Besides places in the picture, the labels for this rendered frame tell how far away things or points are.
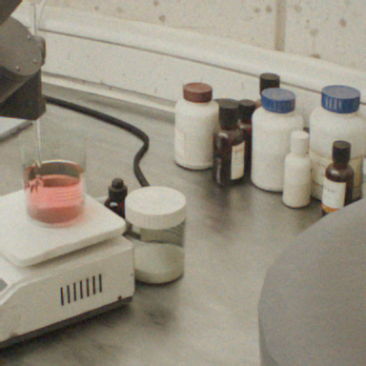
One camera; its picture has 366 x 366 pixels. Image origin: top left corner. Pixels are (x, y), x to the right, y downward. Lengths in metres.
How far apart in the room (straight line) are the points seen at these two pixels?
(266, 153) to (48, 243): 0.36
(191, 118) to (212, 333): 0.35
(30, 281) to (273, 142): 0.39
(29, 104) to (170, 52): 0.59
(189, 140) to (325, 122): 0.18
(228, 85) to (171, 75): 0.09
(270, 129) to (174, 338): 0.33
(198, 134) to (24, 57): 0.55
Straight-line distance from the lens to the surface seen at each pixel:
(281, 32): 1.35
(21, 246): 0.92
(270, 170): 1.20
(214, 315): 0.98
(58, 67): 1.52
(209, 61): 1.36
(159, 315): 0.98
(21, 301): 0.92
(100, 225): 0.95
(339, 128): 1.16
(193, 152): 1.24
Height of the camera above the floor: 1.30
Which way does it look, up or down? 28 degrees down
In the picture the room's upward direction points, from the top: straight up
